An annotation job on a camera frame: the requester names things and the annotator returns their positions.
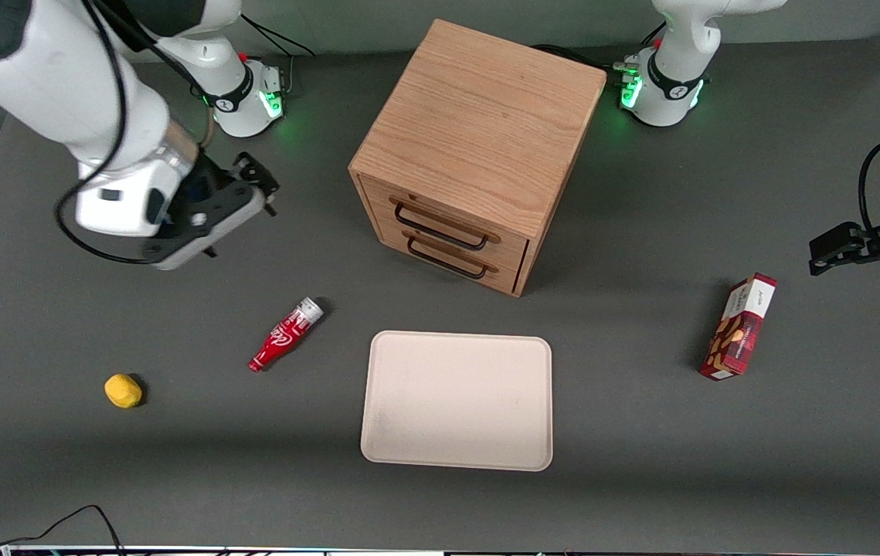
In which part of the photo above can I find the yellow lemon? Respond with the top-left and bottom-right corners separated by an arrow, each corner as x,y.
104,374 -> 144,409

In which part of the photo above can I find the beige rectangular tray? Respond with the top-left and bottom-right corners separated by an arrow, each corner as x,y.
360,331 -> 554,473

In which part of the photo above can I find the wooden drawer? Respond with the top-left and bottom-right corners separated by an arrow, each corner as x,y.
374,212 -> 528,298
358,176 -> 535,268

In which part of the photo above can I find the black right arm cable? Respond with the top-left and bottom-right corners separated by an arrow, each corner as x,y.
53,0 -> 212,265

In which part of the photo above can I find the wooden drawer cabinet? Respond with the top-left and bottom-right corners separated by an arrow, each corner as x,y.
348,19 -> 609,299

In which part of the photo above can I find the black cable at table edge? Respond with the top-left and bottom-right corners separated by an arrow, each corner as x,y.
0,505 -> 126,556

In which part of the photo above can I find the red snack box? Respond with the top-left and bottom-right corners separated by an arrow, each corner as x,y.
698,273 -> 778,381

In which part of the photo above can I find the wooden drawer at cabinet base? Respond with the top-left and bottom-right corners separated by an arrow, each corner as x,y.
374,212 -> 528,298

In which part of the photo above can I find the black metal drawer handle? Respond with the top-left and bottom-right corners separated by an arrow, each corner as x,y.
393,202 -> 490,251
406,236 -> 488,280

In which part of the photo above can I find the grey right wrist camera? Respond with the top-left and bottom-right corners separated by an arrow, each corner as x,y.
142,185 -> 267,271

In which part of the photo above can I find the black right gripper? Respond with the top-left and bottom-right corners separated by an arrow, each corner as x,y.
143,151 -> 280,252

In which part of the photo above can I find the red cola bottle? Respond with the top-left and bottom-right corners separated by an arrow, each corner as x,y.
247,297 -> 325,374

